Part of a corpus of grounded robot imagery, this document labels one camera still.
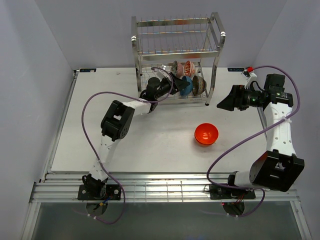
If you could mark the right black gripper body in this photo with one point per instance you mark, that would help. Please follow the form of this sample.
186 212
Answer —
247 97

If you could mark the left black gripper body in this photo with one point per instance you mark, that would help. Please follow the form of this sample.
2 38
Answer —
166 87

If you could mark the blue ceramic bowl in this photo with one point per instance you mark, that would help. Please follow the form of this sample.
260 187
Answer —
188 89

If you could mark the grey leaf patterned bowl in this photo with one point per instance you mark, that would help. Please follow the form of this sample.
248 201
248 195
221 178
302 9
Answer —
177 69

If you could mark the orange floral white bowl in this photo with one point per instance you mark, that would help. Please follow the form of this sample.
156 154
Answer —
189 69

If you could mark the brown bowl dark patterned rim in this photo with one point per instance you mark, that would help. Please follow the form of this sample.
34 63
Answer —
199 85

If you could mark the orange plastic bowl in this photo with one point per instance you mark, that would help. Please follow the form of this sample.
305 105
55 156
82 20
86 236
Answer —
206 134

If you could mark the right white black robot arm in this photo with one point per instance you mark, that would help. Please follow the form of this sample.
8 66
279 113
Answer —
278 167

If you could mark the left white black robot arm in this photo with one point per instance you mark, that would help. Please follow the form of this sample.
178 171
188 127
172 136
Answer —
116 123

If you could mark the stainless steel dish rack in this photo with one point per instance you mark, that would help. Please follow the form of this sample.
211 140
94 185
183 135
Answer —
199 39

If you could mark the right blue table sticker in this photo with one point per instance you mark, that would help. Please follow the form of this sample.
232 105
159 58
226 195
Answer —
235 69

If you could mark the blue table sticker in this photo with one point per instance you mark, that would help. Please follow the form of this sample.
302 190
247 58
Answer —
235 69
87 70

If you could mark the left blue table sticker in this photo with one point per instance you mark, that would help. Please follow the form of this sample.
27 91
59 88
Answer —
87 70

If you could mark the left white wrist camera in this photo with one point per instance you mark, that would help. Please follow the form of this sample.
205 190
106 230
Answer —
161 72

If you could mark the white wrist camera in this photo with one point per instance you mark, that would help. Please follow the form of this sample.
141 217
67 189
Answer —
249 76
161 72

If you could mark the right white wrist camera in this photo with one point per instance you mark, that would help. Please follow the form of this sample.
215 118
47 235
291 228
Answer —
249 76

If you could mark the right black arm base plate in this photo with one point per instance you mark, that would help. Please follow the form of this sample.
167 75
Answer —
219 193

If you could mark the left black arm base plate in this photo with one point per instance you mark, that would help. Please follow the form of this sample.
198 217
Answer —
109 191

